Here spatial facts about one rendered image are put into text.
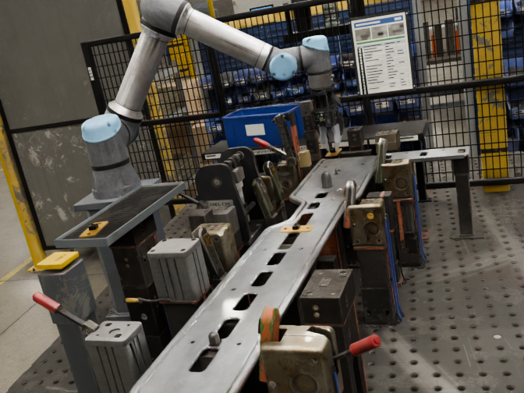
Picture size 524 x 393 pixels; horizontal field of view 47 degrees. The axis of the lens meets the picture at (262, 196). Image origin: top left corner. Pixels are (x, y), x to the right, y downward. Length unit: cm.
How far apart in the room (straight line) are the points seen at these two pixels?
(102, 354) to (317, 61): 110
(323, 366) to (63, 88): 350
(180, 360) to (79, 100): 324
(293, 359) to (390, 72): 165
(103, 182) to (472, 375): 114
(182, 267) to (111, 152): 65
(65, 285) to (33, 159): 330
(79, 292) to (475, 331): 96
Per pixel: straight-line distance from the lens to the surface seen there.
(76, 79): 418
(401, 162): 186
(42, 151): 446
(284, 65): 171
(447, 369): 150
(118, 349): 111
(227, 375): 103
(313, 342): 96
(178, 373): 108
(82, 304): 129
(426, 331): 164
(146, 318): 153
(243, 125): 244
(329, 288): 117
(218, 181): 161
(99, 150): 184
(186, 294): 131
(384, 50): 243
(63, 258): 126
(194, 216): 152
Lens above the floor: 156
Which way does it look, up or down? 17 degrees down
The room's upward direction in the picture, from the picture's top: 11 degrees counter-clockwise
